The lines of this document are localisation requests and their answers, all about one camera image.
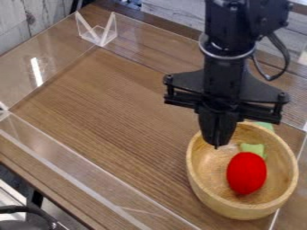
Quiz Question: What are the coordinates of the clear acrylic front wall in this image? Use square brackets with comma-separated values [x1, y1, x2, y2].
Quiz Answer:
[0, 111, 200, 230]

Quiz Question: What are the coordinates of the clear acrylic corner bracket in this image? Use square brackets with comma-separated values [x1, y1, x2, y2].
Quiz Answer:
[75, 12, 117, 48]

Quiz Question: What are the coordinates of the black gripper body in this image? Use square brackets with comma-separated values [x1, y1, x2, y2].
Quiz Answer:
[163, 57, 290, 124]

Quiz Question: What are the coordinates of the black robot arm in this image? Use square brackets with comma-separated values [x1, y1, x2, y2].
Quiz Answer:
[163, 0, 291, 147]

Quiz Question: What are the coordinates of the wooden bowl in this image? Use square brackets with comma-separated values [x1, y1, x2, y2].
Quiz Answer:
[186, 121, 299, 221]

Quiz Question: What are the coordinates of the black cable lower left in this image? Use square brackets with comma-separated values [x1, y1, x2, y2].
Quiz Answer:
[0, 205, 57, 224]

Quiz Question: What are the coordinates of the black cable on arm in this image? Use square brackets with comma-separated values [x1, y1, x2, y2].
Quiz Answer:
[251, 32, 291, 82]

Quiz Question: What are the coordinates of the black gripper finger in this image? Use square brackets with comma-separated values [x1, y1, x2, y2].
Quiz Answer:
[219, 112, 239, 146]
[198, 107, 219, 148]

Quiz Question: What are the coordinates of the red felt strawberry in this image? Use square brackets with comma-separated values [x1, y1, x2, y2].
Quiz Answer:
[227, 143, 267, 195]

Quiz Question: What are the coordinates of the green felt piece behind bowl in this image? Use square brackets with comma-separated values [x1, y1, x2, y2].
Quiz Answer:
[254, 121, 275, 132]

